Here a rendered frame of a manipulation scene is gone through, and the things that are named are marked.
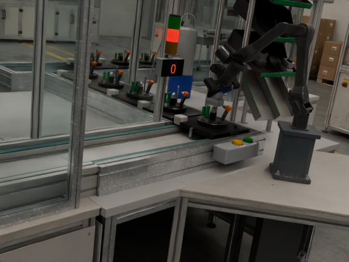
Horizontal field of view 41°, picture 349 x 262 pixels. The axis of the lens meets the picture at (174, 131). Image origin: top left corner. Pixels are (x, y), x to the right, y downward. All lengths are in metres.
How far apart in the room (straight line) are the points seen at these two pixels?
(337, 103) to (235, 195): 4.73
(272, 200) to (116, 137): 0.64
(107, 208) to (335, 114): 5.11
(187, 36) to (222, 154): 1.27
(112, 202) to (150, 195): 0.14
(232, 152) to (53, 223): 0.76
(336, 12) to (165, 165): 10.13
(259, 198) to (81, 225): 0.62
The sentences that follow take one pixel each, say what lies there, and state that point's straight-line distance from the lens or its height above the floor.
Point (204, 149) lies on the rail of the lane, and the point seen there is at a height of 0.94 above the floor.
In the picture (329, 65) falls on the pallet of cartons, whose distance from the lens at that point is 10.51.
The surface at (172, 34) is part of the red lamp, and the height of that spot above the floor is 1.34.
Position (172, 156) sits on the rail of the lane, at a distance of 1.66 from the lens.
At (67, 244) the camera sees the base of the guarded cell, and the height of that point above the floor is 0.77.
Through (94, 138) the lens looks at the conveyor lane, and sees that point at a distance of 1.76.
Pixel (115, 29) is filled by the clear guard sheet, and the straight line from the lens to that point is 1.78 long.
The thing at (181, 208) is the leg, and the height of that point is 0.77.
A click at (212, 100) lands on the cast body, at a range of 2.01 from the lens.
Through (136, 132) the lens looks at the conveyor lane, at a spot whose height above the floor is 0.94.
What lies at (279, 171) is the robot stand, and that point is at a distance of 1.87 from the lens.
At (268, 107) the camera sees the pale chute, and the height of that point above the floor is 1.04.
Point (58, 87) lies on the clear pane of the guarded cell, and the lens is 1.26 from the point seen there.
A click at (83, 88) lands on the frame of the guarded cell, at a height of 1.22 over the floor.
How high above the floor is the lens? 1.50
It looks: 17 degrees down
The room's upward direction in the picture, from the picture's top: 8 degrees clockwise
